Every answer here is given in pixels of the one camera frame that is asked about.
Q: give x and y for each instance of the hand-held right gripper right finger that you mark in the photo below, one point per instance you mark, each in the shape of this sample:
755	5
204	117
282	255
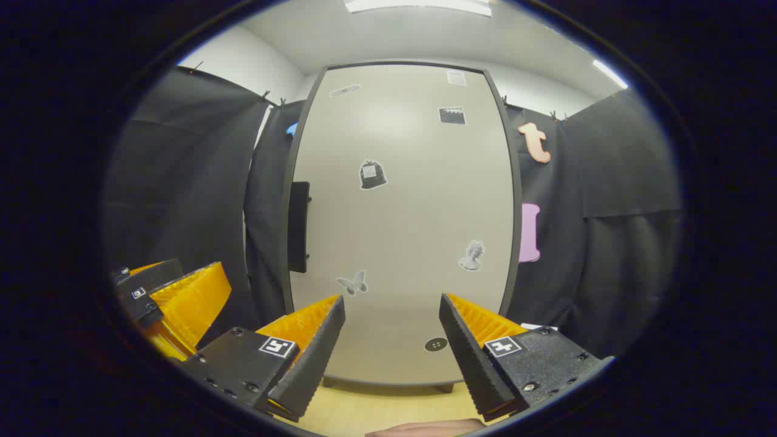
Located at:
470	358

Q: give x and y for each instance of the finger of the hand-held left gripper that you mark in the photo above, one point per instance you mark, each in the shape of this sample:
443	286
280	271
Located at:
144	308
158	273

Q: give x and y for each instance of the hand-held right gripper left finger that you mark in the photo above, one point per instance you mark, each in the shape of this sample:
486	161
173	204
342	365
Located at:
315	358

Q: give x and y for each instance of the dark grey cabinet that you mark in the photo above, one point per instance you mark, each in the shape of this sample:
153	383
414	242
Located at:
518	243

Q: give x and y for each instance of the grey cabinet door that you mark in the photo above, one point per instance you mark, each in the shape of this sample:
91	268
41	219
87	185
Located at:
413	212

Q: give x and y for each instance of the small photo card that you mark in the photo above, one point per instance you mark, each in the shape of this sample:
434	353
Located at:
534	326

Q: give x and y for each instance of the black backdrop cloth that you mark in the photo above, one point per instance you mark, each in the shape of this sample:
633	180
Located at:
182	182

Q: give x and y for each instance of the ceiling light panel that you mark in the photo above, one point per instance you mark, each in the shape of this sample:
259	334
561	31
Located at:
419	6
610	74

